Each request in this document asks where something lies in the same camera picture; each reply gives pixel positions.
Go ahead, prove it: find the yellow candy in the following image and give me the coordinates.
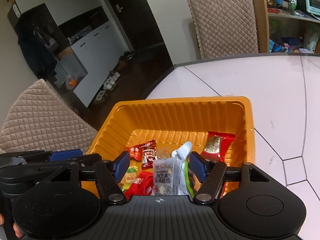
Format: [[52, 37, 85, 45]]
[[119, 166, 139, 191]]

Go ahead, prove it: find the silver green snack pouch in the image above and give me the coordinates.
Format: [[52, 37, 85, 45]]
[[171, 141, 196, 198]]

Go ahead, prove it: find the quilted beige chair back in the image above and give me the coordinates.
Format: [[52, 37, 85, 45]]
[[187, 0, 258, 59]]

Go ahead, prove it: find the wooden shelf unit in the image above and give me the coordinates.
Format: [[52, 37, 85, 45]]
[[252, 0, 319, 53]]

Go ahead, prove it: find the white cabinet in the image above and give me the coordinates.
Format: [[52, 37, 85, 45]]
[[8, 0, 127, 107]]

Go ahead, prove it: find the orange plastic tray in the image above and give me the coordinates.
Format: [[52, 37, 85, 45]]
[[81, 96, 256, 198]]

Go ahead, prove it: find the grey clear snack packet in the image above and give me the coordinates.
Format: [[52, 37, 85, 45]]
[[152, 158, 176, 196]]

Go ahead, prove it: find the large red candy packet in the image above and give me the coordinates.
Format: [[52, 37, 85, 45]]
[[124, 171, 153, 200]]

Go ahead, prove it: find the clear brown candy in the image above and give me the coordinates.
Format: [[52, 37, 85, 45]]
[[157, 149, 172, 159]]

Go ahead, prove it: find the dark red foil candy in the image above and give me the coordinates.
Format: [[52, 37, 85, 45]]
[[141, 148, 158, 170]]

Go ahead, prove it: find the red gold date packet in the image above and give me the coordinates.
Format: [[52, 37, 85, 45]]
[[201, 132, 235, 162]]

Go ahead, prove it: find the quilted beige chair near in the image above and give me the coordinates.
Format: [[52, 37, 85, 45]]
[[1, 79, 97, 153]]

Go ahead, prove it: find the quilted beige chair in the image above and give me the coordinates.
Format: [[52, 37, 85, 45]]
[[187, 0, 258, 59], [1, 79, 97, 153]]

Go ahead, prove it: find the person left hand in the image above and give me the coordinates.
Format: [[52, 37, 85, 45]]
[[0, 214, 23, 238]]

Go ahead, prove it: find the small red candy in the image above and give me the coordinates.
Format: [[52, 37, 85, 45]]
[[126, 140, 156, 161]]

